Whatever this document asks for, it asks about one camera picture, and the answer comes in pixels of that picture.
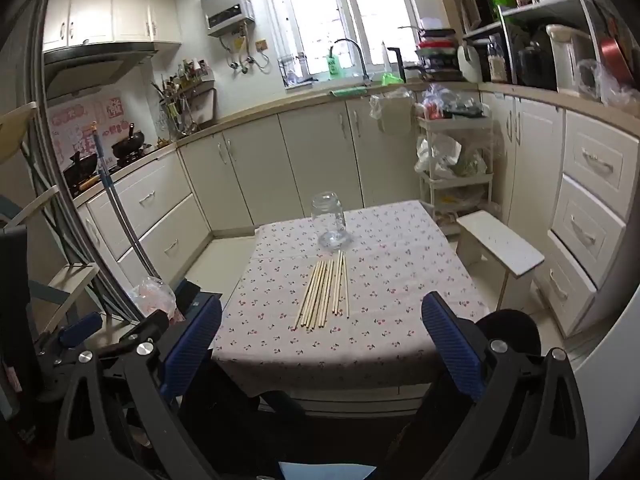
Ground dark bottle white label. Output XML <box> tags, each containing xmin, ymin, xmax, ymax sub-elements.
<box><xmin>487</xmin><ymin>37</ymin><xmax>508</xmax><ymax>83</ymax></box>

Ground cream upper cabinets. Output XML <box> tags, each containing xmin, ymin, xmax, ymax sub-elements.
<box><xmin>42</xmin><ymin>0</ymin><xmax>183</xmax><ymax>53</ymax></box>

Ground clear plastic snack bag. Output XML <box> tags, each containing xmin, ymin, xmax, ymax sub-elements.
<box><xmin>127</xmin><ymin>276</ymin><xmax>183</xmax><ymax>321</ymax></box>

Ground curved sink faucet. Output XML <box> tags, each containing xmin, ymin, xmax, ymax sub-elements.
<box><xmin>330</xmin><ymin>38</ymin><xmax>373</xmax><ymax>86</ymax></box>

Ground grey range hood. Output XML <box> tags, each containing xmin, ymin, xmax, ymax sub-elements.
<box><xmin>42</xmin><ymin>41</ymin><xmax>158</xmax><ymax>103</ymax></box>

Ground crumpled clear plastic bag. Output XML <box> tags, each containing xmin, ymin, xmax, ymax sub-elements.
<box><xmin>575</xmin><ymin>59</ymin><xmax>640</xmax><ymax>108</ymax></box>

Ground white counter shelf rack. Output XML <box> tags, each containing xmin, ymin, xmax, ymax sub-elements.
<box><xmin>460</xmin><ymin>0</ymin><xmax>608</xmax><ymax>93</ymax></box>

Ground dark floor mat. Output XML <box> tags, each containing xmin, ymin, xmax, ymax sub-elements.
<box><xmin>172</xmin><ymin>277</ymin><xmax>223</xmax><ymax>311</ymax></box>

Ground stack of pans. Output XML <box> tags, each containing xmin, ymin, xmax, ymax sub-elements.
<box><xmin>400</xmin><ymin>25</ymin><xmax>466</xmax><ymax>83</ymax></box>

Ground pink red wall poster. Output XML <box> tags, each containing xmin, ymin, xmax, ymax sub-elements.
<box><xmin>47</xmin><ymin>97</ymin><xmax>126</xmax><ymax>166</ymax></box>

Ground white plastic jug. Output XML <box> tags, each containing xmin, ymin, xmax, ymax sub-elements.
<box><xmin>457</xmin><ymin>42</ymin><xmax>483</xmax><ymax>83</ymax></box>

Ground cherry print tablecloth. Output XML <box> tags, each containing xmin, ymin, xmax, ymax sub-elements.
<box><xmin>210</xmin><ymin>200</ymin><xmax>491</xmax><ymax>391</ymax></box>

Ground light blue seat pad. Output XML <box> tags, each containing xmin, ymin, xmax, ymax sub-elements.
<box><xmin>277</xmin><ymin>460</ymin><xmax>378</xmax><ymax>480</ymax></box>

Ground white framed window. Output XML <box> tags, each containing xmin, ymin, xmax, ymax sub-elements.
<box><xmin>262</xmin><ymin>0</ymin><xmax>426</xmax><ymax>81</ymax></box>

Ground cream hanging waste bin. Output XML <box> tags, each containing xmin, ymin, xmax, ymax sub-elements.
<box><xmin>370</xmin><ymin>89</ymin><xmax>416</xmax><ymax>136</ymax></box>

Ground wall utensil rack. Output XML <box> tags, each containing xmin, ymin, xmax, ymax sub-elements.
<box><xmin>152</xmin><ymin>59</ymin><xmax>218</xmax><ymax>141</ymax></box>

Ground wooden folding rack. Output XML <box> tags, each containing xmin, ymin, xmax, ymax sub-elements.
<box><xmin>0</xmin><ymin>101</ymin><xmax>101</xmax><ymax>341</ymax></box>

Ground black tap dispenser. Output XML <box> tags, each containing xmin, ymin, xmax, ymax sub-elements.
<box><xmin>387</xmin><ymin>46</ymin><xmax>408</xmax><ymax>83</ymax></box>

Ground green vegetable bag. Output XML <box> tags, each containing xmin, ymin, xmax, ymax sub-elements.
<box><xmin>452</xmin><ymin>152</ymin><xmax>488</xmax><ymax>178</ymax></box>

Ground silver water heater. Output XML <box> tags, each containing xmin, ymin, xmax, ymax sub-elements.
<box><xmin>198</xmin><ymin>0</ymin><xmax>256</xmax><ymax>38</ymax></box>

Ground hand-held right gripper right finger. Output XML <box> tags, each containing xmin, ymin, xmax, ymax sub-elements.
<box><xmin>421</xmin><ymin>291</ymin><xmax>592</xmax><ymax>480</ymax></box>

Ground wire sink caddy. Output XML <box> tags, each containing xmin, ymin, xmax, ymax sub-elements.
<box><xmin>277</xmin><ymin>52</ymin><xmax>318</xmax><ymax>88</ymax></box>

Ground cream door base cabinet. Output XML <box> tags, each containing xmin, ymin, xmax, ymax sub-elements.
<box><xmin>177</xmin><ymin>92</ymin><xmax>423</xmax><ymax>233</ymax></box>

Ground red pan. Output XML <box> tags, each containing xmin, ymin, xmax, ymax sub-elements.
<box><xmin>597</xmin><ymin>35</ymin><xmax>636</xmax><ymax>86</ymax></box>

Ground cream wide-drawer base cabinet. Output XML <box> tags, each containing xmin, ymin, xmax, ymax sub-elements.
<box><xmin>75</xmin><ymin>150</ymin><xmax>213</xmax><ymax>281</ymax></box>

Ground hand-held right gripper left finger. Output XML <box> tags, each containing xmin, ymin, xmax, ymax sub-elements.
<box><xmin>54</xmin><ymin>295</ymin><xmax>224</xmax><ymax>480</ymax></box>

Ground white plastic bag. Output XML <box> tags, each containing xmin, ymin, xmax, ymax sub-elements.
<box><xmin>416</xmin><ymin>132</ymin><xmax>463</xmax><ymax>178</ymax></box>

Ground clear glass jar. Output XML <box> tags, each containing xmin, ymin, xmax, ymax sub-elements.
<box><xmin>311</xmin><ymin>191</ymin><xmax>349</xmax><ymax>250</ymax></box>

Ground grey door frame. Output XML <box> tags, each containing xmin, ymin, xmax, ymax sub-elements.
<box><xmin>22</xmin><ymin>0</ymin><xmax>146</xmax><ymax>321</ymax></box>

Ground bundle of wooden chopsticks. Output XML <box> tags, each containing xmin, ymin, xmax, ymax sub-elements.
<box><xmin>294</xmin><ymin>251</ymin><xmax>351</xmax><ymax>332</ymax></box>

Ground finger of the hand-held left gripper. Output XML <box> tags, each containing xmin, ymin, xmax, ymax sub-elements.
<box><xmin>36</xmin><ymin>311</ymin><xmax>104</xmax><ymax>372</ymax></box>
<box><xmin>96</xmin><ymin>310</ymin><xmax>171</xmax><ymax>359</ymax></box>

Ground clear plastic bag bundle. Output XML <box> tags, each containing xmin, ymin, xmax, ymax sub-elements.
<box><xmin>417</xmin><ymin>84</ymin><xmax>491</xmax><ymax>121</ymax></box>

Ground black wok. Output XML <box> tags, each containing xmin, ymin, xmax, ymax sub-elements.
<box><xmin>111</xmin><ymin>122</ymin><xmax>147</xmax><ymax>161</ymax></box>
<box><xmin>62</xmin><ymin>150</ymin><xmax>99</xmax><ymax>186</ymax></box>

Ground white rolling cart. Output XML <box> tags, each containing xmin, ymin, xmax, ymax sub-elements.
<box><xmin>415</xmin><ymin>85</ymin><xmax>501</xmax><ymax>236</ymax></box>

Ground person's left leg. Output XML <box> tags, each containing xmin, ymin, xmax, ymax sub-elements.
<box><xmin>165</xmin><ymin>355</ymin><xmax>306</xmax><ymax>480</ymax></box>

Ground water heater hoses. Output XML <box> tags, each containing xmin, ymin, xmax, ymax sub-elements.
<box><xmin>220</xmin><ymin>22</ymin><xmax>273</xmax><ymax>76</ymax></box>

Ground black rice cooker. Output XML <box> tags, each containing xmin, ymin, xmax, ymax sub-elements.
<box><xmin>517</xmin><ymin>27</ymin><xmax>558</xmax><ymax>91</ymax></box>

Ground white wooden stool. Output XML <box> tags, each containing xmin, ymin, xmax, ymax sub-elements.
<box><xmin>456</xmin><ymin>210</ymin><xmax>546</xmax><ymax>313</ymax></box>

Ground white electric water pot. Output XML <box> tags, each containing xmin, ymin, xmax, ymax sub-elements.
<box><xmin>545</xmin><ymin>24</ymin><xmax>596</xmax><ymax>95</ymax></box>

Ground cream narrow-drawer base cabinet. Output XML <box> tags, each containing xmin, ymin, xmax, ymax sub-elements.
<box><xmin>480</xmin><ymin>85</ymin><xmax>640</xmax><ymax>338</ymax></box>

